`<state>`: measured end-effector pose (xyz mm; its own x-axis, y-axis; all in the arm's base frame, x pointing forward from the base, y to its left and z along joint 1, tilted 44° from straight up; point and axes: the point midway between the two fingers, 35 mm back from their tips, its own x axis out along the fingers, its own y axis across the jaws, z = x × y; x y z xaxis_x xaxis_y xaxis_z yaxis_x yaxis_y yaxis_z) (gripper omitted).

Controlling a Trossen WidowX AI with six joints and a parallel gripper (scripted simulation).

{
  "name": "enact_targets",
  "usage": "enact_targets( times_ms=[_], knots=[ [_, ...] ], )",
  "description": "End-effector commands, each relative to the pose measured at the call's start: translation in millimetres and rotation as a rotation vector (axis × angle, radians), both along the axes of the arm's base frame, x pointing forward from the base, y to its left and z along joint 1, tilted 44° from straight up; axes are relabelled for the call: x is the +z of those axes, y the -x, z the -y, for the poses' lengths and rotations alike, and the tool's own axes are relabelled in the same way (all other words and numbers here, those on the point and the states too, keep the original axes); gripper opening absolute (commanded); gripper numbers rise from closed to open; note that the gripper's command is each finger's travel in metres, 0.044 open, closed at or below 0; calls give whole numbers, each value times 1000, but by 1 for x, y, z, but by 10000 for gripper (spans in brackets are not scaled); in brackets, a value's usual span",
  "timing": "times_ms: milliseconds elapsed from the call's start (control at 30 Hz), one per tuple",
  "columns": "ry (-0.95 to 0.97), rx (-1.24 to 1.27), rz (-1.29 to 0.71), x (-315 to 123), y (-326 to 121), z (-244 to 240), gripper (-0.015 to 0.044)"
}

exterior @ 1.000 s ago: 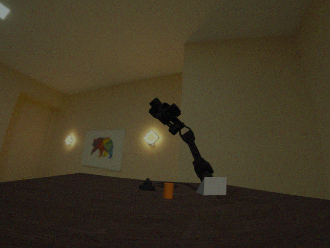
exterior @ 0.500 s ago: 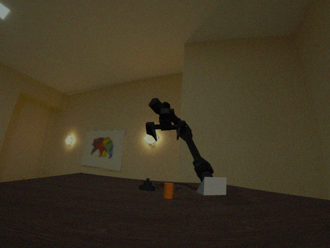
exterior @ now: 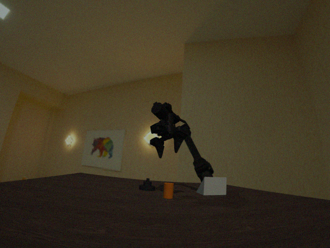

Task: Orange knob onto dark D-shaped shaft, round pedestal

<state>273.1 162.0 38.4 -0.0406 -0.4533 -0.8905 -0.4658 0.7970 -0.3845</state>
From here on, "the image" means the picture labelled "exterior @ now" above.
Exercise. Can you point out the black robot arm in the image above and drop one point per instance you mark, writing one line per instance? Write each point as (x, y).
(164, 113)

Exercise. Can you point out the orange knob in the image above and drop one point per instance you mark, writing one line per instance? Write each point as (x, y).
(168, 190)

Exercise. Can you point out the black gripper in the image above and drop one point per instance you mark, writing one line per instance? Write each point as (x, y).
(177, 133)

